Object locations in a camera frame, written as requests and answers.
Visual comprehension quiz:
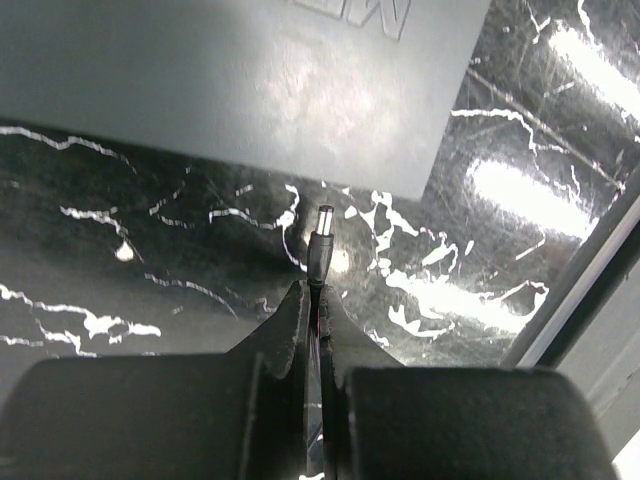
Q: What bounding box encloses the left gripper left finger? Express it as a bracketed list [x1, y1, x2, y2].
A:
[1, 282, 306, 479]

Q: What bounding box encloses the black marble pattern mat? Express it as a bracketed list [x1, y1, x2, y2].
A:
[1, 1, 639, 383]

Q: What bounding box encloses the aluminium front rail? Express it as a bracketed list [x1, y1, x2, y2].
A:
[500, 171, 639, 454]

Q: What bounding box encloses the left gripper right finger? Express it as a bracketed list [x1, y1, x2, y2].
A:
[319, 287, 615, 479]

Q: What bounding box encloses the black power adapter cable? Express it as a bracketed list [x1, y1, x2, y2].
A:
[304, 203, 339, 480]

